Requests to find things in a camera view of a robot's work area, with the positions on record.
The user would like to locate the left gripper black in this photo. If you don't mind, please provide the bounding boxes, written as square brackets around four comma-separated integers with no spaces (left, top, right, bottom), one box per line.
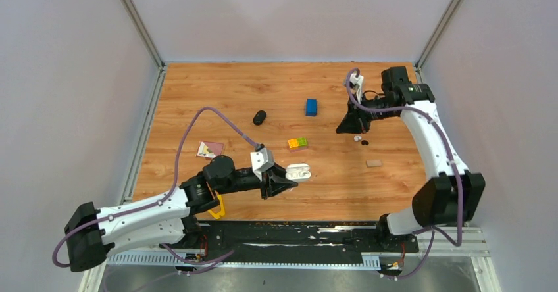
[217,161,299,201]

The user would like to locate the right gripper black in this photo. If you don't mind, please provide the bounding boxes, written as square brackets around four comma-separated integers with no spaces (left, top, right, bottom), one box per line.
[336,91,395,134]

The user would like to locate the white earbud charging case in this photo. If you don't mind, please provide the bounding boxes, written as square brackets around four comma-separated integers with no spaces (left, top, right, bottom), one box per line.
[285,163,311,183]

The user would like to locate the black earbud charging case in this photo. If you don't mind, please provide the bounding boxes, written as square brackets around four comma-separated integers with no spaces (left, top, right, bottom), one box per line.
[252,110,267,126]

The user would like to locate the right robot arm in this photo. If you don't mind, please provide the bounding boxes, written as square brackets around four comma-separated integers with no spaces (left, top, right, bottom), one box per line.
[336,66,486,251]

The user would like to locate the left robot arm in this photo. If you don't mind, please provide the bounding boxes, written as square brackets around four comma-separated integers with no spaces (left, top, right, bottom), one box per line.
[64,150,311,272]

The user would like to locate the orange green toy brick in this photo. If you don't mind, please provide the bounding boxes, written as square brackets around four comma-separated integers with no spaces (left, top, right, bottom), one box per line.
[287,137,309,151]

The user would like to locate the blue toy block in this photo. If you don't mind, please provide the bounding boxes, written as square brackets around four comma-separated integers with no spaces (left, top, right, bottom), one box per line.
[305,98,318,116]

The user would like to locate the small wooden block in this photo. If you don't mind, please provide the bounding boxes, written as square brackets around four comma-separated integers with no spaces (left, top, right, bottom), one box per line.
[366,160,382,168]

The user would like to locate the pink picture card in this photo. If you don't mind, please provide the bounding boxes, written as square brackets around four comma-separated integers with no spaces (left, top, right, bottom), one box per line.
[196,141,224,158]

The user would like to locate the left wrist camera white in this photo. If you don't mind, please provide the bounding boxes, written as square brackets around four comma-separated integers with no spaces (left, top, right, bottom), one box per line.
[250,147,275,181]

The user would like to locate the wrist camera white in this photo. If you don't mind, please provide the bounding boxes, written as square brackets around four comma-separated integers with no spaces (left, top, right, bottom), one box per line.
[349,72,364,103]
[250,147,275,181]

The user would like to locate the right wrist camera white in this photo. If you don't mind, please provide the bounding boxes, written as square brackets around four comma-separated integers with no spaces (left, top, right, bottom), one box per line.
[349,72,364,103]

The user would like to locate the yellow triangular plastic frame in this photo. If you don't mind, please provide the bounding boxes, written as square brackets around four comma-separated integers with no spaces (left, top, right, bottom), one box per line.
[207,193,226,220]

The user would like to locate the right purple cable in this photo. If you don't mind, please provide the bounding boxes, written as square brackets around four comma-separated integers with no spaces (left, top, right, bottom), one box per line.
[344,68,464,281]

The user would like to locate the purple cable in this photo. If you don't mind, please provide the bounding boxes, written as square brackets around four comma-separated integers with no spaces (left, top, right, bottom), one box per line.
[344,68,464,281]
[52,107,263,268]

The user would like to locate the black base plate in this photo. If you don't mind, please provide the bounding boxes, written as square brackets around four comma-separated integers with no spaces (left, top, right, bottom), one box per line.
[170,220,416,260]

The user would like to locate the aluminium slotted rail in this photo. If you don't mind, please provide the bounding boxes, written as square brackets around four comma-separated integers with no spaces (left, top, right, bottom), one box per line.
[107,228,490,270]

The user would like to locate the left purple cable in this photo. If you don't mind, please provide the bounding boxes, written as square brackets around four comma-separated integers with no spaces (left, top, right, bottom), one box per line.
[52,107,263,268]

